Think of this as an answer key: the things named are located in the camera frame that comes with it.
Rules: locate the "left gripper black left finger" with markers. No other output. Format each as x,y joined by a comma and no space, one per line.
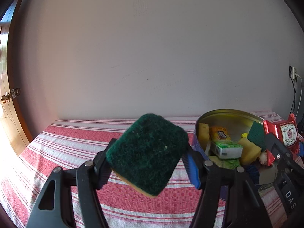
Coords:
53,206

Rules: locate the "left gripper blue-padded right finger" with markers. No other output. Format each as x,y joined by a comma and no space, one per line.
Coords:
244,206

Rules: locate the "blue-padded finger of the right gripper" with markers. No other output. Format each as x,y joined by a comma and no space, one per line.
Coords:
301,149

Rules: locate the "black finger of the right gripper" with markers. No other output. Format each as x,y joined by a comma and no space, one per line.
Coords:
289,180

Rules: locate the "red foil snack packet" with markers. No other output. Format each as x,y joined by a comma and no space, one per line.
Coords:
286,132

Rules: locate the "cream snack bar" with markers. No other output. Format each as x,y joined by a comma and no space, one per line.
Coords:
263,158

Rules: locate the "blue scrubber ball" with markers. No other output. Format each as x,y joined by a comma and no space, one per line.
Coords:
253,173

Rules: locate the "plain yellow sponge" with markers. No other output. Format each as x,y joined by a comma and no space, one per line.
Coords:
250,151

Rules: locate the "green yellow sponge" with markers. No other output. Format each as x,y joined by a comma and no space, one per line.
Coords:
256,135
147,154

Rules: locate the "green tissue pack large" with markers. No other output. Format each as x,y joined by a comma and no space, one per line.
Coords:
226,164

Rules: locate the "light green tissue pack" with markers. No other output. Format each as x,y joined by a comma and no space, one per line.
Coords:
244,135

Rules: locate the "green white tissue pack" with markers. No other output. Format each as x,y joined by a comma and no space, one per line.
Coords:
226,150

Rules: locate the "yellow speckled sponge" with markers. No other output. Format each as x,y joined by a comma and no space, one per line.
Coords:
203,135

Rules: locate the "large yellow cracker pack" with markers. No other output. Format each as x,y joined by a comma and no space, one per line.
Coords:
218,133

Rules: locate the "blue round cookie tin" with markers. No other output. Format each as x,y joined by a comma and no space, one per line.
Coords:
232,138

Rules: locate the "red white striped cloth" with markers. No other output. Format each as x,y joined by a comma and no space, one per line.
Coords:
69,143

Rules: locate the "wooden door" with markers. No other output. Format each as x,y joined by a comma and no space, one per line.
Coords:
15,135

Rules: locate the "brass door knob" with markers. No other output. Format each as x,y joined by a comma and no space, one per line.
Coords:
14,93

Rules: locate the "wall power outlet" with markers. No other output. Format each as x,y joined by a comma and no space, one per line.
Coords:
292,72

